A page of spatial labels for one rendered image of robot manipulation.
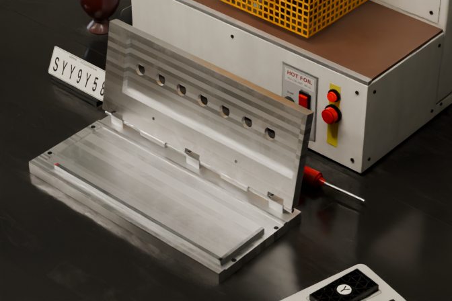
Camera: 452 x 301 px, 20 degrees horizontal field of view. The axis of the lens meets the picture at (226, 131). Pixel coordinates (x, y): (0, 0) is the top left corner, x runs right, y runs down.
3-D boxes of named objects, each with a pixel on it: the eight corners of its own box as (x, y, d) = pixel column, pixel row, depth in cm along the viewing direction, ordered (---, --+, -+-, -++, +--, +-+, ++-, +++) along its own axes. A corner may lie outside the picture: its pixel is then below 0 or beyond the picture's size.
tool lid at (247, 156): (109, 20, 222) (116, 18, 223) (101, 116, 231) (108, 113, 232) (307, 114, 198) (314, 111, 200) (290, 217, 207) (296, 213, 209)
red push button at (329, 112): (318, 121, 218) (319, 105, 216) (325, 117, 219) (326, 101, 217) (334, 129, 216) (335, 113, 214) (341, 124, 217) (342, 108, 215)
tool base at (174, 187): (29, 172, 221) (27, 155, 219) (114, 121, 234) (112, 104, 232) (218, 284, 198) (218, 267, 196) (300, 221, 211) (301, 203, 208)
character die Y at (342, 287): (309, 299, 194) (309, 293, 193) (356, 273, 199) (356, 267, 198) (330, 318, 190) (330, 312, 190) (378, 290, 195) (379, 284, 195)
